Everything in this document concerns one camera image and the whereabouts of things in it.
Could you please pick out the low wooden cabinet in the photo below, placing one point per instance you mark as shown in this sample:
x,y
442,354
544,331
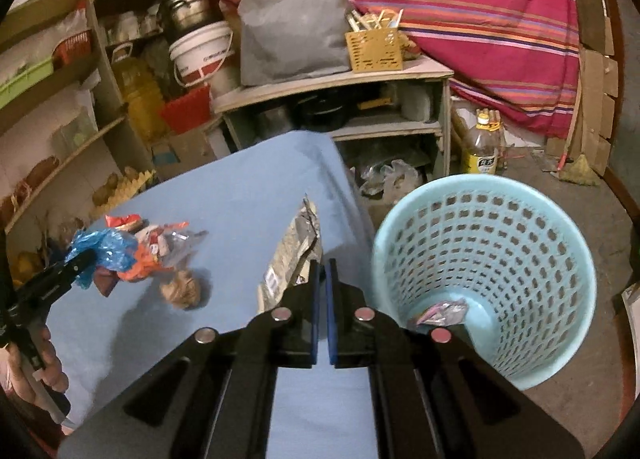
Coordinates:
x,y
350,81

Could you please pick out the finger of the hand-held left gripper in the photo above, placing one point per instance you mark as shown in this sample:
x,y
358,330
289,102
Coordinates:
x,y
50,286

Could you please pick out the shiny pink wrapper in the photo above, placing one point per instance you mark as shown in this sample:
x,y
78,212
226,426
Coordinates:
x,y
442,313

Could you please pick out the white plastic bucket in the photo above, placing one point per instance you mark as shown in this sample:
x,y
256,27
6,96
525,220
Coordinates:
x,y
200,56

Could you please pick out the clear plastic bags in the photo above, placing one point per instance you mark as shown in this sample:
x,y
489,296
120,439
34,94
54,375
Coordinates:
x,y
390,179

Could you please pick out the green plastic tray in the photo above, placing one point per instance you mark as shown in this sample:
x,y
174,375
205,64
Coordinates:
x,y
25,81

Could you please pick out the yellow chopstick holder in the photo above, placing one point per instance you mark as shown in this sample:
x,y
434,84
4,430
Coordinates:
x,y
374,51

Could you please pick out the orange snack wrapper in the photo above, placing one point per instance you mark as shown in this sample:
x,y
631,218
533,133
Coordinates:
x,y
142,264

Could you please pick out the grey fabric bag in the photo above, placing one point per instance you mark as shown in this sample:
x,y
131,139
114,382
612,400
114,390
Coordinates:
x,y
290,39

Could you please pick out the yellow lacy basket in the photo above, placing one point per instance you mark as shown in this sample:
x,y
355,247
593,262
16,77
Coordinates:
x,y
127,189

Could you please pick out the silver snack packet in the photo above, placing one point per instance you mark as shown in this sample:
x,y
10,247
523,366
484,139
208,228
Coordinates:
x,y
290,254

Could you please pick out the red and white wrapper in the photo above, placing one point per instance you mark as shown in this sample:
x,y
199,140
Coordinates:
x,y
125,222

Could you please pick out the bundle of chopsticks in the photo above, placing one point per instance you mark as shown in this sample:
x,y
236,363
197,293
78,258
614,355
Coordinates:
x,y
375,19

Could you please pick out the light blue plastic basket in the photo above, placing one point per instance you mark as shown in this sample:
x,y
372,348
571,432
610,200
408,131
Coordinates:
x,y
540,239

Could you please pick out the red striped cloth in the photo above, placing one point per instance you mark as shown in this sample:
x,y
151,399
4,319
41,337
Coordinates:
x,y
450,14

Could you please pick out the blue plastic bag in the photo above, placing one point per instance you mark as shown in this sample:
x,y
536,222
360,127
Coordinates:
x,y
107,251

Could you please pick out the tall wooden shelf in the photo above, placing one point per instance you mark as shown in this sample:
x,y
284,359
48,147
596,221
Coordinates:
x,y
107,89

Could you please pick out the metal cooking pot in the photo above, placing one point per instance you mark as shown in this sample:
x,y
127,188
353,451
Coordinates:
x,y
187,6

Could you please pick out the straw broom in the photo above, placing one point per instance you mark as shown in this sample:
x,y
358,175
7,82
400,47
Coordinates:
x,y
580,171

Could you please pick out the cardboard pieces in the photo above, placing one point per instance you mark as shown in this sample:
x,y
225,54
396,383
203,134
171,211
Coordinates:
x,y
595,74

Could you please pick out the clear plastic wrapper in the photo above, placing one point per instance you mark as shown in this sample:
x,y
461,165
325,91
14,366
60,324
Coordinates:
x,y
180,244

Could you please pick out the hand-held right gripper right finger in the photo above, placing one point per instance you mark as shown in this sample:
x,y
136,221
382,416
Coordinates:
x,y
331,309

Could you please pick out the black pan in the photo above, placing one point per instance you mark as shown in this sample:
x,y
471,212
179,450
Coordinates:
x,y
322,111

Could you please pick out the person's left hand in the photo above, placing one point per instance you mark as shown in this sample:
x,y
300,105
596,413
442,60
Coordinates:
x,y
52,376

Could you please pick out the orange plastic crate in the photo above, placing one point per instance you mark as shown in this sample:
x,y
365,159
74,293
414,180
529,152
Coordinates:
x,y
72,49

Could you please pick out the red plastic basket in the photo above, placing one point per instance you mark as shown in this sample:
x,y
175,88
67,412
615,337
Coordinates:
x,y
185,111

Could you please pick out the plastic bottle with yellow label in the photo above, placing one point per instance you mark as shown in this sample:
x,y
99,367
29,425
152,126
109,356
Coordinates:
x,y
481,149

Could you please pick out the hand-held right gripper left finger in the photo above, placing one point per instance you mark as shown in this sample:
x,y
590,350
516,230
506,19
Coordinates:
x,y
314,309

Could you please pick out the yellow cooking oil jug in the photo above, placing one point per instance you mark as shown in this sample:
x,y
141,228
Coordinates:
x,y
142,94

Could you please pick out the brown paper ball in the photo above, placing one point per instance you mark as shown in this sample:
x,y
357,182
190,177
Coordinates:
x,y
181,290

